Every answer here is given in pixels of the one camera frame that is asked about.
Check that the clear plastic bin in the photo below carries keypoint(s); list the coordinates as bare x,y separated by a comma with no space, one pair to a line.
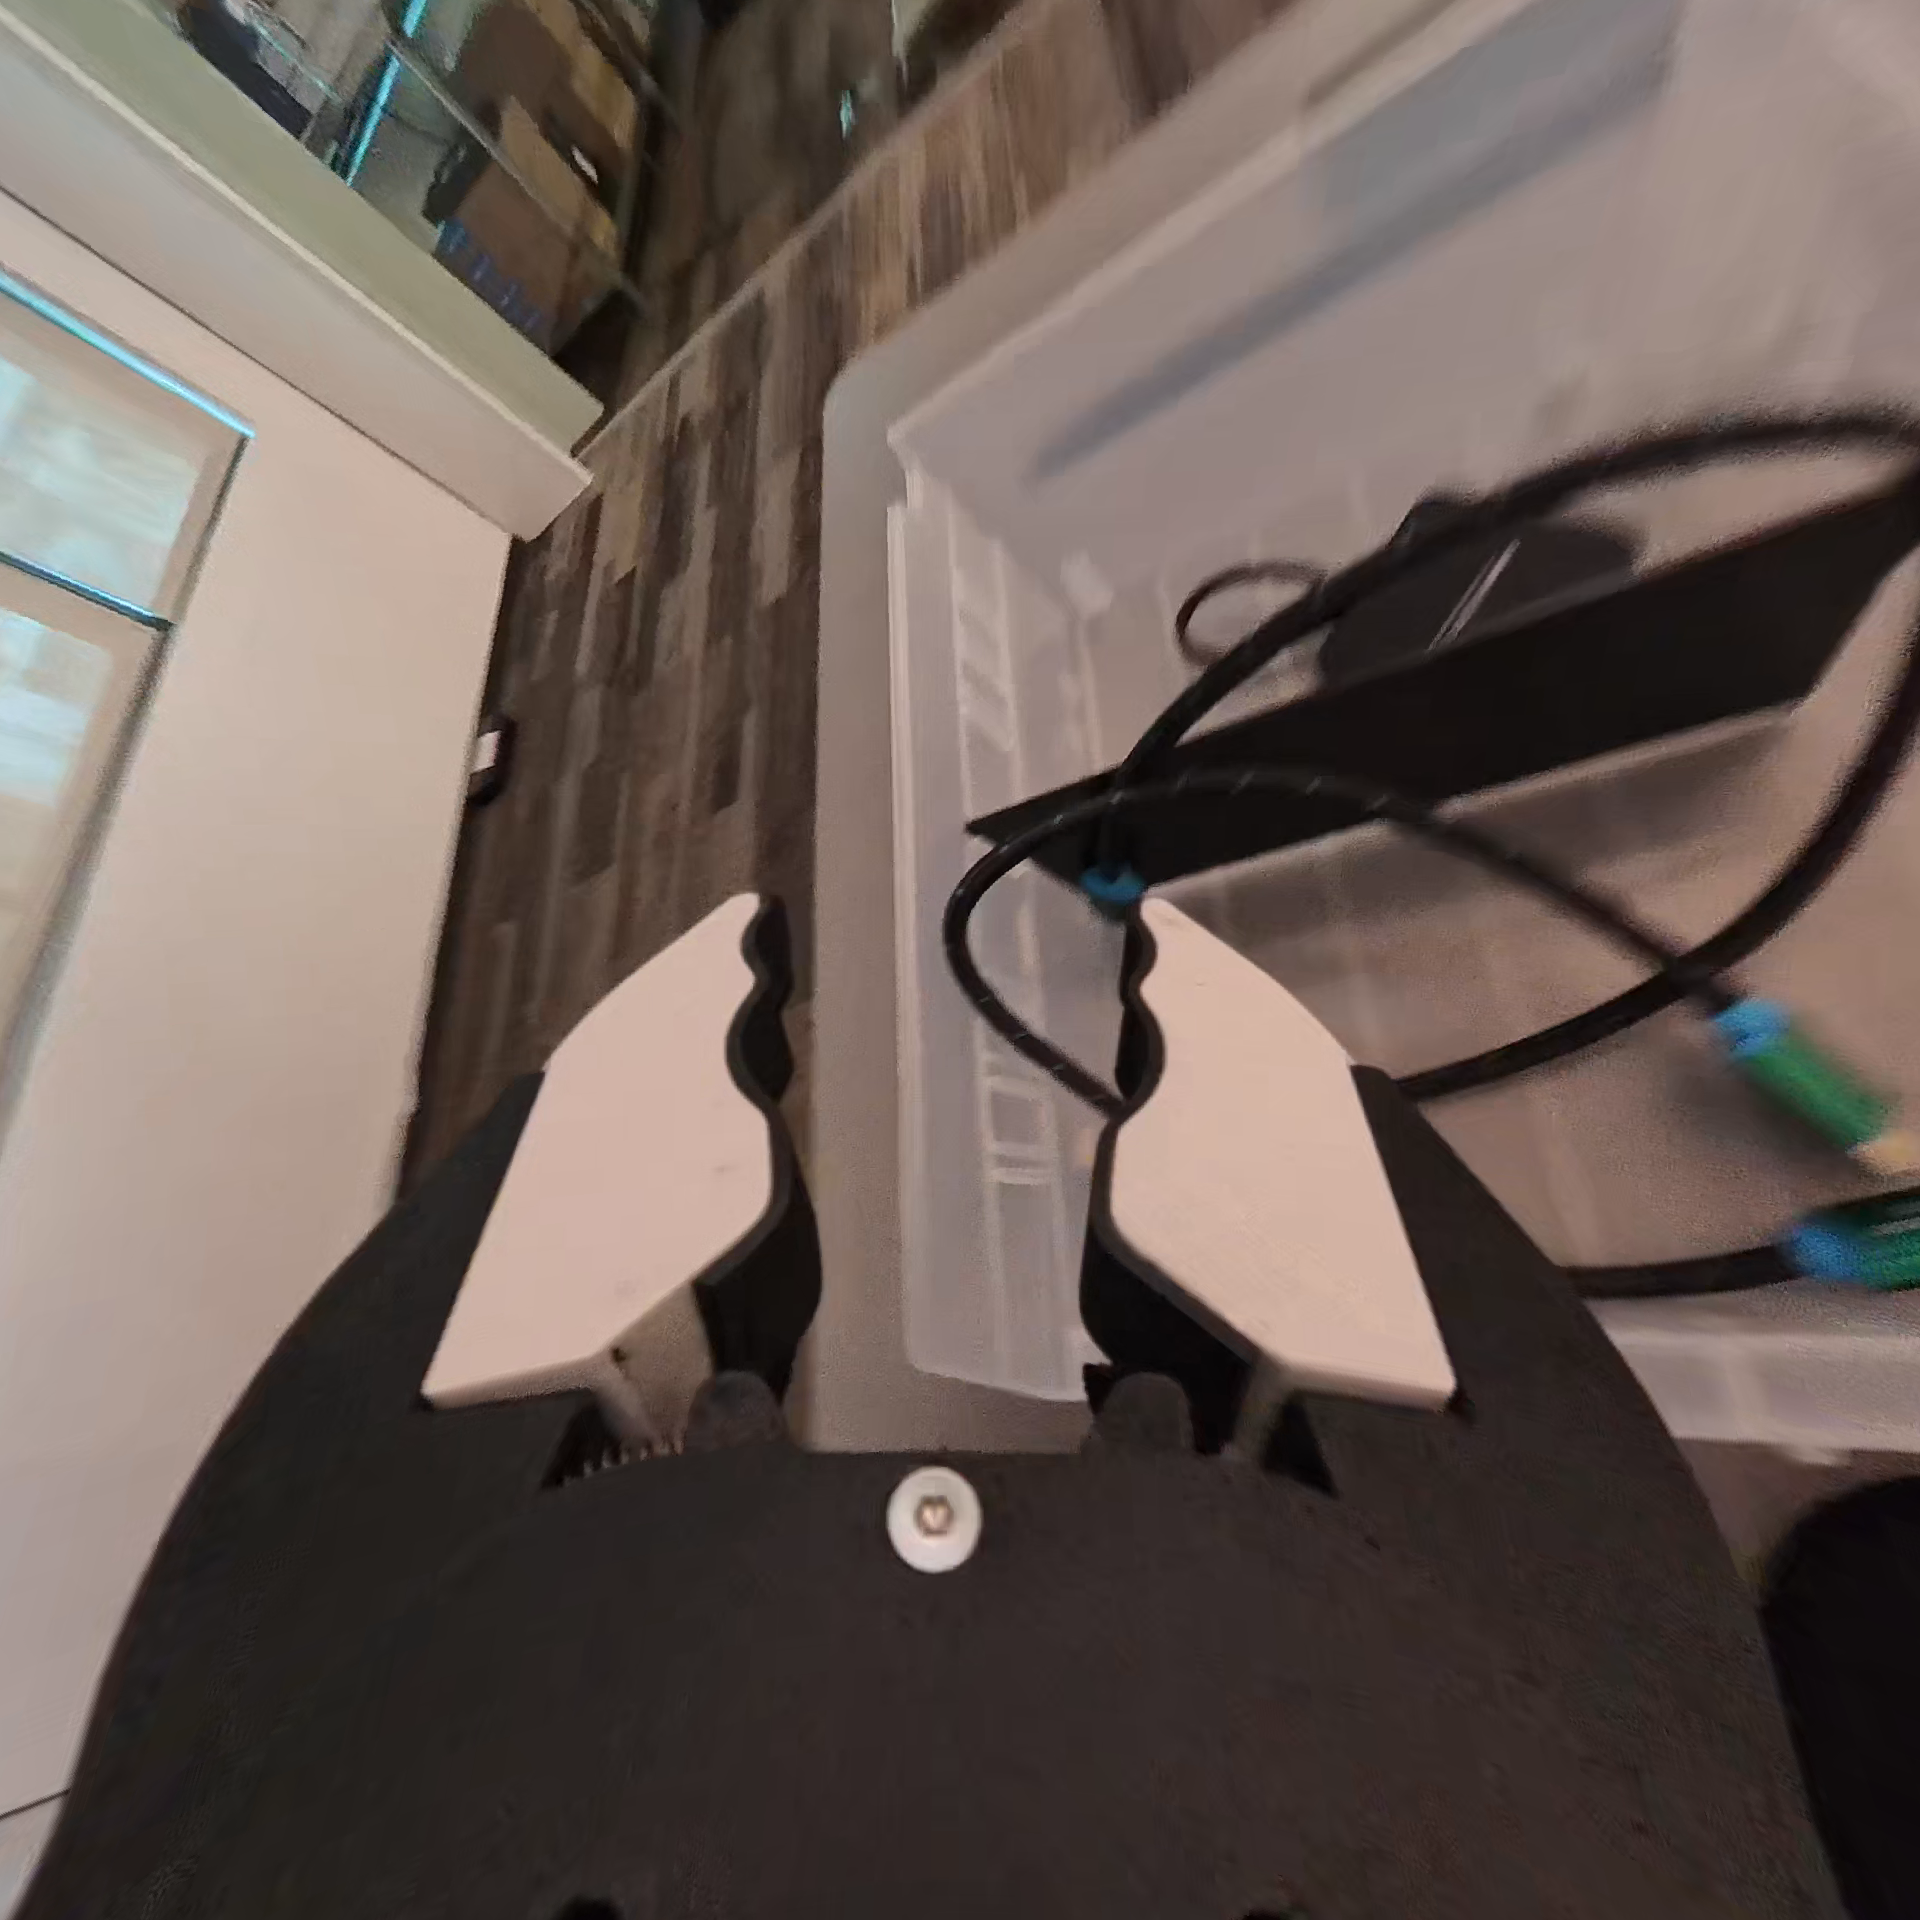
931,600

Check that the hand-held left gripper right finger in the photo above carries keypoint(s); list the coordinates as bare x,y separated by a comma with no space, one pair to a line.
1276,1170

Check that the small black floor box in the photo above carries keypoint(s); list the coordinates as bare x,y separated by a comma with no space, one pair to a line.
489,762

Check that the frosted window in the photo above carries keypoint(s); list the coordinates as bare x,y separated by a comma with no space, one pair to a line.
76,600

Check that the black flat panel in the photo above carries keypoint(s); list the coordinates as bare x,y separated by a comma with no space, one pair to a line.
1574,704

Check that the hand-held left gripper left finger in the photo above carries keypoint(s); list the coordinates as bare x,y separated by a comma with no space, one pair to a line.
629,1170

